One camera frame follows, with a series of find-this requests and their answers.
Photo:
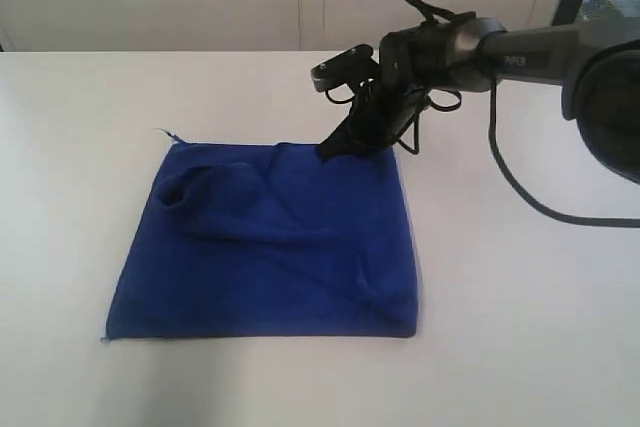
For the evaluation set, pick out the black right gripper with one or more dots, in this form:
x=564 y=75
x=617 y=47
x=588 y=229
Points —
x=379 y=118

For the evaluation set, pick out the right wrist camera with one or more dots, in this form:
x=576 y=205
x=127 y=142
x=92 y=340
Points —
x=351 y=68

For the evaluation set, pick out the blue towel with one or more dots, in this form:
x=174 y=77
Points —
x=268 y=241

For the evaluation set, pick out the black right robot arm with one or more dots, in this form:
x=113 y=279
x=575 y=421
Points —
x=595 y=64

